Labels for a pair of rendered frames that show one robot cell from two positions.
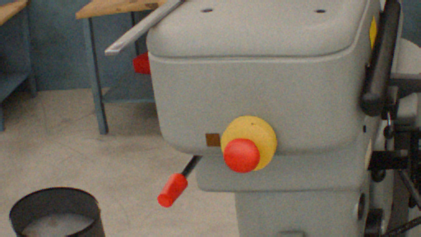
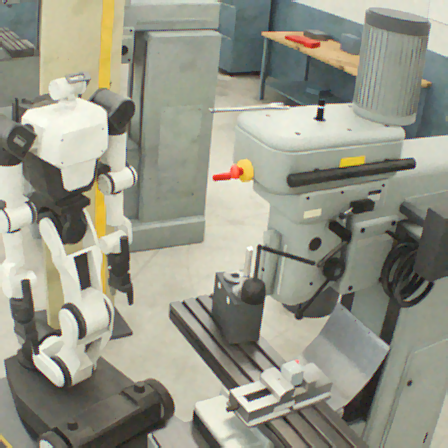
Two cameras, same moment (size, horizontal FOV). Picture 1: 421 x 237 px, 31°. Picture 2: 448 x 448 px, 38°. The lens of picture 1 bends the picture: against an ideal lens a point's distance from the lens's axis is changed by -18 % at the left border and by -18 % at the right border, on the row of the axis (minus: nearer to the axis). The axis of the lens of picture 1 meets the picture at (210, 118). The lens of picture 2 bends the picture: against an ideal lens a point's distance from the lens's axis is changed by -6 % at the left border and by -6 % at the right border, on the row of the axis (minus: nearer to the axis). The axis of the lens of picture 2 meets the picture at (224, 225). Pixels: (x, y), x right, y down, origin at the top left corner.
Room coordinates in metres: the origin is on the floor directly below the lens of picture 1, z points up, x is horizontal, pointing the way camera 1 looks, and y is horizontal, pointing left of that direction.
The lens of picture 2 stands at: (-0.49, -0.99, 2.47)
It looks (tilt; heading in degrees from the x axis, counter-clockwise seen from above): 28 degrees down; 36
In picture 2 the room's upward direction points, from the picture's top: 6 degrees clockwise
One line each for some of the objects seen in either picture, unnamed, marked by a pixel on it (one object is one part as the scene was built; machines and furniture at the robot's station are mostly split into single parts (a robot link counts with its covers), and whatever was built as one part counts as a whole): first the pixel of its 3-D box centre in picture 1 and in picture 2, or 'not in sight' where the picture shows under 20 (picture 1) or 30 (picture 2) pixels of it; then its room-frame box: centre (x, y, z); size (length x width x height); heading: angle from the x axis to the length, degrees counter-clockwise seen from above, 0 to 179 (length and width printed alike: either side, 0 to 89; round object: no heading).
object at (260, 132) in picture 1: (249, 143); (244, 170); (0.89, -0.04, 1.76); 0.06 x 0.02 x 0.06; 68
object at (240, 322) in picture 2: not in sight; (237, 305); (1.29, 0.20, 1.02); 0.22 x 0.12 x 0.20; 58
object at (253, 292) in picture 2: not in sight; (253, 288); (0.86, -0.13, 1.45); 0.07 x 0.07 x 0.06
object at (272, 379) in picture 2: not in sight; (277, 383); (1.03, -0.17, 1.01); 0.12 x 0.06 x 0.04; 69
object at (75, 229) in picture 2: not in sight; (53, 209); (0.84, 0.73, 1.37); 0.28 x 0.13 x 0.18; 86
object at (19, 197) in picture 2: not in sight; (11, 194); (0.61, 0.66, 1.52); 0.13 x 0.12 x 0.22; 178
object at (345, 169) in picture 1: (307, 109); (321, 185); (1.15, -0.14, 1.68); 0.34 x 0.24 x 0.10; 158
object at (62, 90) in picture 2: not in sight; (66, 90); (0.83, 0.64, 1.84); 0.10 x 0.07 x 0.09; 176
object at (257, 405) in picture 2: not in sight; (282, 389); (1.05, -0.18, 0.97); 0.35 x 0.15 x 0.11; 159
